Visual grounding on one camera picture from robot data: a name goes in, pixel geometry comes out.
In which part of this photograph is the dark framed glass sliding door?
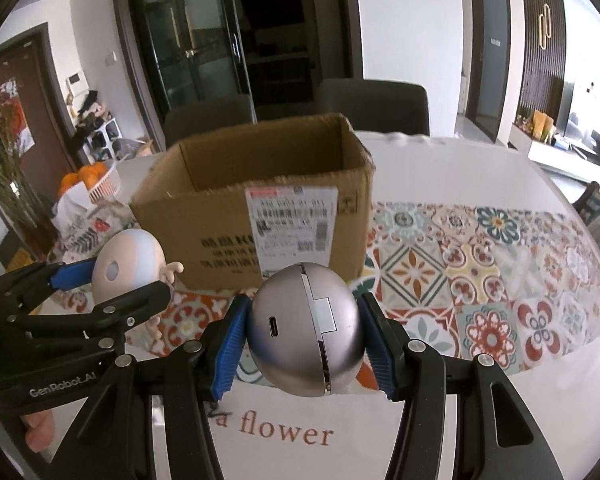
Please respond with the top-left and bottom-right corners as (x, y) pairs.
(111, 0), (363, 126)

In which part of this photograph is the white television cabinet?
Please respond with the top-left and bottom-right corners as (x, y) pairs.
(509, 122), (600, 181)

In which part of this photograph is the dark bag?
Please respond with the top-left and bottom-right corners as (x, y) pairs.
(75, 90), (108, 128)

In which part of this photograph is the dark framed interior door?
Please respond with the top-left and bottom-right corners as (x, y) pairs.
(467, 0), (512, 143)

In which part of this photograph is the brown entrance door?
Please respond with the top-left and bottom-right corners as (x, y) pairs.
(0, 22), (76, 196)

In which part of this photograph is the dark grey dining chair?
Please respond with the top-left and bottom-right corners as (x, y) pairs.
(162, 96), (258, 151)
(314, 78), (430, 136)

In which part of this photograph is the dried pink flower bouquet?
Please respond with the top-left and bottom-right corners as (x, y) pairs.
(0, 80), (36, 241)

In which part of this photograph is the person's left hand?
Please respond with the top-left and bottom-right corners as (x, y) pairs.
(0, 400), (58, 456)

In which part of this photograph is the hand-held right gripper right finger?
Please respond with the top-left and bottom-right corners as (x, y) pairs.
(356, 292), (566, 480)

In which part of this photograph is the brown cardboard box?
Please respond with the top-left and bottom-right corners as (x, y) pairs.
(129, 112), (377, 291)

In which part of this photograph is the television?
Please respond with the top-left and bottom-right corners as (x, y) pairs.
(562, 80), (600, 156)

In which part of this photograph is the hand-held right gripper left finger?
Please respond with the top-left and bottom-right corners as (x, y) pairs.
(72, 294), (253, 480)

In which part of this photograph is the yellow paper bag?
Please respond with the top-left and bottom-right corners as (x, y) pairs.
(532, 110), (556, 143)

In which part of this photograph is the red door poster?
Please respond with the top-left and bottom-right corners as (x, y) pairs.
(0, 77), (33, 146)

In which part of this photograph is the patterned table runner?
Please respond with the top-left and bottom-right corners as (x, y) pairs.
(55, 200), (600, 396)

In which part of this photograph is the glass vase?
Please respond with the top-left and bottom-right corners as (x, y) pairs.
(0, 195), (61, 261)

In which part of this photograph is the grey plastic bag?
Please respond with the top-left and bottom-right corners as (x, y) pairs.
(112, 137), (153, 161)

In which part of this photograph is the dark wood slat panel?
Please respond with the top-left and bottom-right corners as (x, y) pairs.
(517, 0), (566, 126)

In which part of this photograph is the silver egg-shaped device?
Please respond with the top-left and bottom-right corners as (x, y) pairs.
(245, 261), (367, 400)

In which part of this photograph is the white shoe rack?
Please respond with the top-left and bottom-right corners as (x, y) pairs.
(80, 117), (118, 163)

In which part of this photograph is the white plastic basket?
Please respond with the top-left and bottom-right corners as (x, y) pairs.
(82, 162), (123, 206)

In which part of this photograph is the floral fabric tissue pouch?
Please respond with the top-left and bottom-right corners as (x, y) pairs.
(52, 192), (136, 266)

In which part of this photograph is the white round toy lamp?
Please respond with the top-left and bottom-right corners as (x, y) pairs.
(91, 229), (185, 346)

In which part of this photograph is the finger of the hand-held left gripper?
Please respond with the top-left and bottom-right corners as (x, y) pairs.
(10, 280), (173, 356)
(0, 258), (100, 321)

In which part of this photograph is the gold loop wall lamp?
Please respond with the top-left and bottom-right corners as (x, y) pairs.
(537, 4), (553, 51)

